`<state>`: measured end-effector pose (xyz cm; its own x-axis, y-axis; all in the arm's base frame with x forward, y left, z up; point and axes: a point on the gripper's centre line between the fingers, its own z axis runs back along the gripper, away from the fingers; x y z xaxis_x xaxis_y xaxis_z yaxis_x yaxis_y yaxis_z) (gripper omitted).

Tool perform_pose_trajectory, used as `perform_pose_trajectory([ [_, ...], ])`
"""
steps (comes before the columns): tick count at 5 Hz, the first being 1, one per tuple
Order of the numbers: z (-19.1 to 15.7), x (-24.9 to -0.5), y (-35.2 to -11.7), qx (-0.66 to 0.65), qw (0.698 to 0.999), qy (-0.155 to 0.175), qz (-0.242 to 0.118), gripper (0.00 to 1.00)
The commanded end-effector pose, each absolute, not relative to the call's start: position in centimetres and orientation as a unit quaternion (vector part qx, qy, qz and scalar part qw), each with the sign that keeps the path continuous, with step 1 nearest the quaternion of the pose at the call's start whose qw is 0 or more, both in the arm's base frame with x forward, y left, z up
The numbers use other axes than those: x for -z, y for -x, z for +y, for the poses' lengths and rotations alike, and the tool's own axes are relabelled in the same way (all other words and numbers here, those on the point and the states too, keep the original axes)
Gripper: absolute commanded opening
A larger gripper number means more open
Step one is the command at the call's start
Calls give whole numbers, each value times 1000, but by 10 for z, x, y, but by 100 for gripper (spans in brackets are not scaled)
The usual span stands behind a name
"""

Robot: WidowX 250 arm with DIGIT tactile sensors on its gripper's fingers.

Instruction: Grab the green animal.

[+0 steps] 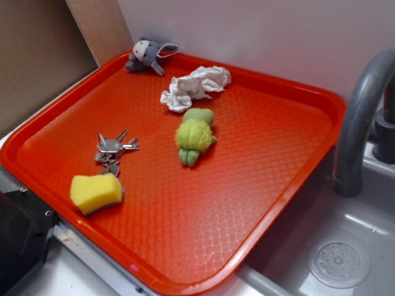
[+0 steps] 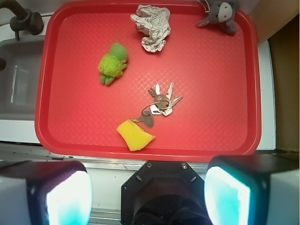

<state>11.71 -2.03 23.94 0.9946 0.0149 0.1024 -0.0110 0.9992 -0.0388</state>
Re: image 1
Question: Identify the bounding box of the grey plush donkey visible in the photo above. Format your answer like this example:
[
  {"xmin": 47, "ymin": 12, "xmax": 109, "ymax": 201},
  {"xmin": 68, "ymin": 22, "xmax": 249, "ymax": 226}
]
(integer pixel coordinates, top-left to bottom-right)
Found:
[{"xmin": 125, "ymin": 36, "xmax": 181, "ymax": 76}]

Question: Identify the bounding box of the brown cardboard panel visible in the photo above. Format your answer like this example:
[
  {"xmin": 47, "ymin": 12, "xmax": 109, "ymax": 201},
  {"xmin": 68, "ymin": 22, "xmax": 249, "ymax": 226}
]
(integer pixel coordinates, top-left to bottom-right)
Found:
[{"xmin": 1, "ymin": 1, "xmax": 97, "ymax": 136}]

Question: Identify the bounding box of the orange plastic tray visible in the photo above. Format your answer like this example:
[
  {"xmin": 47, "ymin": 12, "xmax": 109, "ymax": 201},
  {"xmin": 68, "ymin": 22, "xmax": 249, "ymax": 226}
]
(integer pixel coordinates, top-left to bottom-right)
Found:
[{"xmin": 1, "ymin": 54, "xmax": 345, "ymax": 295}]

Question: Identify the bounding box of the crumpled white paper towel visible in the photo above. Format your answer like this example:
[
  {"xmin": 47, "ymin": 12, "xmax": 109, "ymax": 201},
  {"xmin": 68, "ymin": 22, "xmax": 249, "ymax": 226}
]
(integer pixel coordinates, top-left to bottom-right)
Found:
[{"xmin": 160, "ymin": 66, "xmax": 232, "ymax": 113}]

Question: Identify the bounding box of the grey toy sink basin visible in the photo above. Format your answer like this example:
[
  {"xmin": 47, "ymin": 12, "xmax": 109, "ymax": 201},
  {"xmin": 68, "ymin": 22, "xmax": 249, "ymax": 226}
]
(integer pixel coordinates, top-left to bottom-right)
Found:
[{"xmin": 235, "ymin": 144, "xmax": 395, "ymax": 296}]

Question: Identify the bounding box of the wooden board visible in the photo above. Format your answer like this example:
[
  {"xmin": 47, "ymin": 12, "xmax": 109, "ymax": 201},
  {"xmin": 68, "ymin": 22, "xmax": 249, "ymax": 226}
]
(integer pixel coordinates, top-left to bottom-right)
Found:
[{"xmin": 66, "ymin": 0, "xmax": 133, "ymax": 66}]

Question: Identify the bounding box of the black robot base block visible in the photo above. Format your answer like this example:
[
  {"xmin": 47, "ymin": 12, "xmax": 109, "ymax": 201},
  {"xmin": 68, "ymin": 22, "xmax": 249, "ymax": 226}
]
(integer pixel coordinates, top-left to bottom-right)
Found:
[{"xmin": 1, "ymin": 188, "xmax": 57, "ymax": 295}]

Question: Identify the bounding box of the silver key bunch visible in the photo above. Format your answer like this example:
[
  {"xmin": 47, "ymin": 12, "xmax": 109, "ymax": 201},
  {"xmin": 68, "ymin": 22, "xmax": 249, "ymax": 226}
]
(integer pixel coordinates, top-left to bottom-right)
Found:
[{"xmin": 94, "ymin": 129, "xmax": 139, "ymax": 177}]

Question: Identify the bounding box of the grey toy faucet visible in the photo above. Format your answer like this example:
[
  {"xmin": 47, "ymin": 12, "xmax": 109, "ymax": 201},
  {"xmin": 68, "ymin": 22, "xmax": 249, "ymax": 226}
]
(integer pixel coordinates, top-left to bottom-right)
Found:
[{"xmin": 333, "ymin": 49, "xmax": 394, "ymax": 197}]

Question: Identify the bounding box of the yellow sponge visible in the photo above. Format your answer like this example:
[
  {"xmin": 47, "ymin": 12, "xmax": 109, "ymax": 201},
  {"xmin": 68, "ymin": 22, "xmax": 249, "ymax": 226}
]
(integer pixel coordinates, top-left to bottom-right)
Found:
[{"xmin": 70, "ymin": 173, "xmax": 123, "ymax": 216}]

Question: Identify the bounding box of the green plush turtle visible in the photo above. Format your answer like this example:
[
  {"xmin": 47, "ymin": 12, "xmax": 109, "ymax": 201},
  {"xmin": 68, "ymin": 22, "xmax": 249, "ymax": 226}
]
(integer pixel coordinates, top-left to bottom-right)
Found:
[{"xmin": 175, "ymin": 108, "xmax": 217, "ymax": 167}]

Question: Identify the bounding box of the dark grey faucet handle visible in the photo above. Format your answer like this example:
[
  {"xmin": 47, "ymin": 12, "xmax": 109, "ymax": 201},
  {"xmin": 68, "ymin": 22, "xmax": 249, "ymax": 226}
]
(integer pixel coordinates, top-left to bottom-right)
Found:
[{"xmin": 373, "ymin": 78, "xmax": 394, "ymax": 164}]

